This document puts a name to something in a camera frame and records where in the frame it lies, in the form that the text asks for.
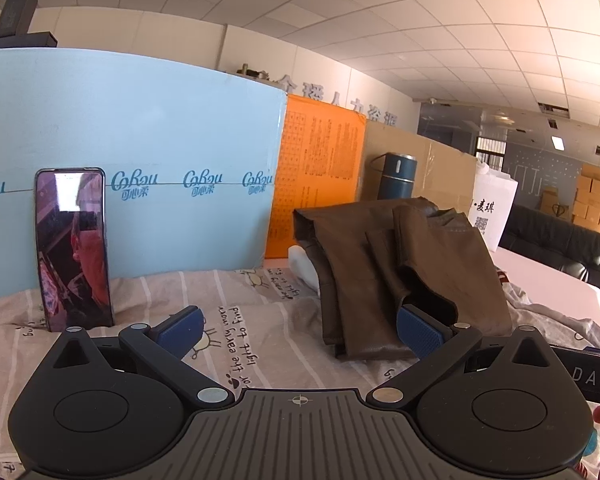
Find brown clothes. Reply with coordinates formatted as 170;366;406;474
292;197;514;362

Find black power adapter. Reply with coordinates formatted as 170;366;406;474
0;0;37;42

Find black sofa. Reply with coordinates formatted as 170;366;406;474
500;204;600;284

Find black smartphone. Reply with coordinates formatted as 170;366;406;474
34;167;116;333

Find dark blue thermos bottle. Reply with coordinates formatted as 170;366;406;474
370;151;419;201

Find large light blue carton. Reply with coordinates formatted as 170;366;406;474
0;47;288;303

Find brown cardboard panel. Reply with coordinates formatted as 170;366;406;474
360;122;481;221

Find black flat box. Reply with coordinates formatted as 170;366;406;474
0;31;59;51

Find white paper bag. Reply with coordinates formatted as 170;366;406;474
467;160;520;254

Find barred window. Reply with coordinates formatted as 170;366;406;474
475;136;509;162

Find light grey garment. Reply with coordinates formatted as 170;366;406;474
499;270;600;352

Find white plastic bag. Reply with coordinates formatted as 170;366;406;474
287;242;324;297

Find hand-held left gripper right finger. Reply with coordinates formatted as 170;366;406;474
366;304;557;409

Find orange cardboard box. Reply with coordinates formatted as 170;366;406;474
264;92;368;261

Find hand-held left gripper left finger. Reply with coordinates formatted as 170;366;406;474
40;306;237;409

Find stack of cardboard boxes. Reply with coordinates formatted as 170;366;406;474
537;162;600;237

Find printed beige bed sheet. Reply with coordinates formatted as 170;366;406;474
0;265;600;480

